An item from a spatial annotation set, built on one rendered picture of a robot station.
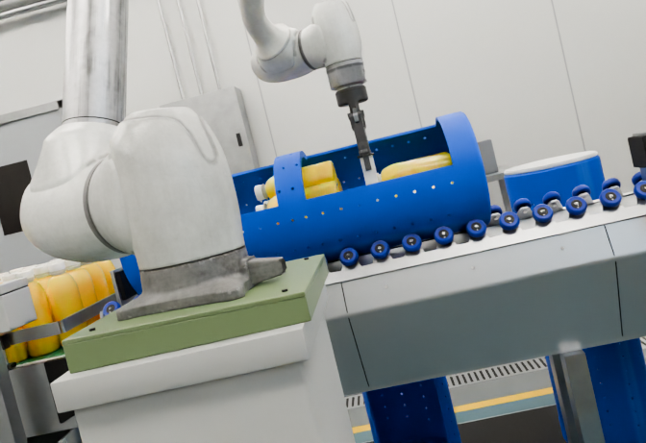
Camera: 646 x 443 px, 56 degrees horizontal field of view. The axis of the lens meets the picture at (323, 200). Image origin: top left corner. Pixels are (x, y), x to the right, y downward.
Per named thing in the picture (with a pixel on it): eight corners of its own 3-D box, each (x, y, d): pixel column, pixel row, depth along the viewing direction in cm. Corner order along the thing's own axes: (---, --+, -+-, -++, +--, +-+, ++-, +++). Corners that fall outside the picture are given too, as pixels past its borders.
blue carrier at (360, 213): (499, 233, 135) (471, 108, 133) (133, 314, 145) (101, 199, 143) (479, 216, 163) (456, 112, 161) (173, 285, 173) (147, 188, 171)
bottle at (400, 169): (452, 147, 141) (373, 161, 143) (459, 174, 138) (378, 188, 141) (452, 160, 148) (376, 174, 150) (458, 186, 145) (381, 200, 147)
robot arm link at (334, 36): (373, 58, 146) (327, 74, 153) (358, -6, 145) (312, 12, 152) (353, 56, 137) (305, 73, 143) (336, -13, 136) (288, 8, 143)
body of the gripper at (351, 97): (364, 82, 140) (373, 121, 140) (365, 86, 148) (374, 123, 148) (333, 89, 140) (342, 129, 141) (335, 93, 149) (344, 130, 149)
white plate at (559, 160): (604, 146, 192) (605, 150, 192) (518, 164, 208) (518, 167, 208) (586, 157, 169) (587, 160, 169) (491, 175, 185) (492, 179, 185)
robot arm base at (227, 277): (269, 293, 77) (260, 251, 76) (112, 322, 81) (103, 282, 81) (301, 266, 94) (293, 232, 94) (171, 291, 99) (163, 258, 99)
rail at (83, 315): (65, 332, 141) (62, 319, 140) (62, 332, 141) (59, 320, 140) (136, 293, 180) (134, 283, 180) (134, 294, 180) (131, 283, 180)
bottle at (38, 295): (60, 344, 154) (40, 274, 153) (61, 349, 148) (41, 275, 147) (30, 354, 151) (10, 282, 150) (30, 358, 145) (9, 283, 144)
